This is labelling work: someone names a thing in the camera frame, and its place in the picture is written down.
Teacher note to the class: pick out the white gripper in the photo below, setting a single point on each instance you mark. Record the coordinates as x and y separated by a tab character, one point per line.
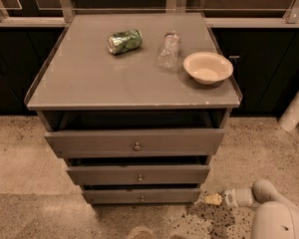
229	197

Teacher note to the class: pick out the grey bottom drawer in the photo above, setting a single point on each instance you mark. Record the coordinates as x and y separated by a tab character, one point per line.
145	194

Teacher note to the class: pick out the grey drawer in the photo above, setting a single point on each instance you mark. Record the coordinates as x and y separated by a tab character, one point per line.
135	142
145	194
138	174

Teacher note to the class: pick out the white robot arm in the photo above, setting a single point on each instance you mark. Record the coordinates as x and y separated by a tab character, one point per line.
276	217

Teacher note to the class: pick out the grey top drawer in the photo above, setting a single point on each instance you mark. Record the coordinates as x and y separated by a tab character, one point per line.
135	142

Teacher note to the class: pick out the grey middle drawer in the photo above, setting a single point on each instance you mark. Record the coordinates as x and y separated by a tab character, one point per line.
138	174

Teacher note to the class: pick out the grey drawer cabinet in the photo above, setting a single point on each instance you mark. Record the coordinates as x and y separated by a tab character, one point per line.
83	86

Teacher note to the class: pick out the white paper bowl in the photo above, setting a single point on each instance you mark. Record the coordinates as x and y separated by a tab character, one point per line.
208	68

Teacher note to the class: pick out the clear plastic bottle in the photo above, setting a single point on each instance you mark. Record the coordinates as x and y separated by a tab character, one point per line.
167	53

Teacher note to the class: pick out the crushed green soda can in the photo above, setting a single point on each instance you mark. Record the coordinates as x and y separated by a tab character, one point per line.
122	42

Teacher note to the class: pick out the white cylindrical post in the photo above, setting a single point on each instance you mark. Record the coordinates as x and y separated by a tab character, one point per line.
290	117

